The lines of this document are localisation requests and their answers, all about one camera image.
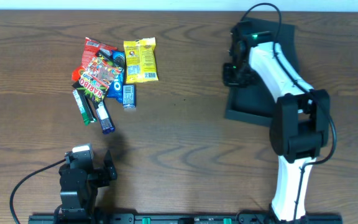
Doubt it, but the black box container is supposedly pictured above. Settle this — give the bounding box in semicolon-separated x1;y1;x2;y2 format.
224;18;299;127

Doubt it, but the dark blue bar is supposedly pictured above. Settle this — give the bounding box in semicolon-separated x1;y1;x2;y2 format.
93;101;115;134

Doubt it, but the blue Oreo pack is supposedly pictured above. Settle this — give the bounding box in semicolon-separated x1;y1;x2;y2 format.
106;50;126;103

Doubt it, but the Haribo candy bag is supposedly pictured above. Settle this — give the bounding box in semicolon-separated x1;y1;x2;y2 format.
73;56;114;103

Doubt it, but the red snack bag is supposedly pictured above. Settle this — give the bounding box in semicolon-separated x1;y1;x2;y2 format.
71;37;118;82

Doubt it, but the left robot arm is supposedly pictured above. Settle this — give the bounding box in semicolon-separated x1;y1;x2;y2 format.
53;151;117;223

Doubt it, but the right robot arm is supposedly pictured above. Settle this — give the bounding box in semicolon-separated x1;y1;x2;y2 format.
223;30;334;223

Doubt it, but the small blue gum pack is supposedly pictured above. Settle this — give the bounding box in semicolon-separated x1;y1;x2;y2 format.
122;85;135;108

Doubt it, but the green wrapped bar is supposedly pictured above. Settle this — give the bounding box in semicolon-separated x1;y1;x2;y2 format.
72;89;97;126

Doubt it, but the yellow snack bag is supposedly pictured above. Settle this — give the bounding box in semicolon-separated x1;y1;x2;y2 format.
124;37;158;83

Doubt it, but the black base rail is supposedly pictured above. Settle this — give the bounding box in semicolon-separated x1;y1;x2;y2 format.
28;213;343;224

